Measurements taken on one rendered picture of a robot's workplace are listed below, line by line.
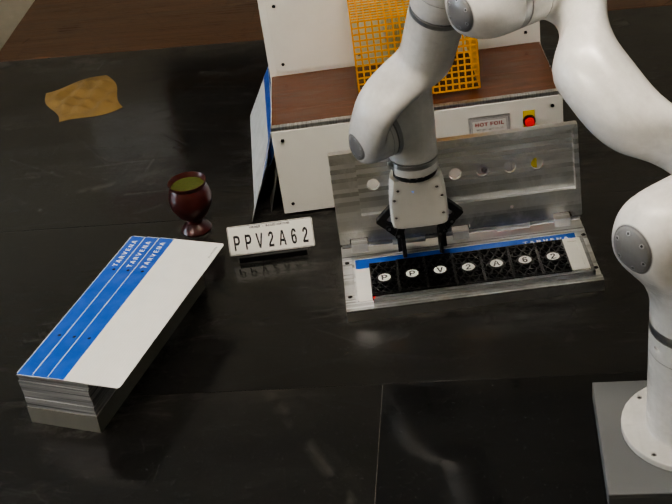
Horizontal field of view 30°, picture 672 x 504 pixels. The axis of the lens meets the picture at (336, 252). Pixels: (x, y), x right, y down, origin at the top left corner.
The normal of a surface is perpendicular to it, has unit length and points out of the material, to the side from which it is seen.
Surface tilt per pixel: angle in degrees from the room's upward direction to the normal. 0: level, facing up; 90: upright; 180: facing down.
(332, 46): 90
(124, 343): 0
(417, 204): 90
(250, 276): 0
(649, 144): 110
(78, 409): 90
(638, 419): 1
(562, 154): 81
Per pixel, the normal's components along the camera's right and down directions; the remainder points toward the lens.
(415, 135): 0.46, 0.45
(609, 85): -0.22, -0.15
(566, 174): 0.02, 0.41
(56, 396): -0.33, 0.55
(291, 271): -0.12, -0.83
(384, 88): -0.48, -0.12
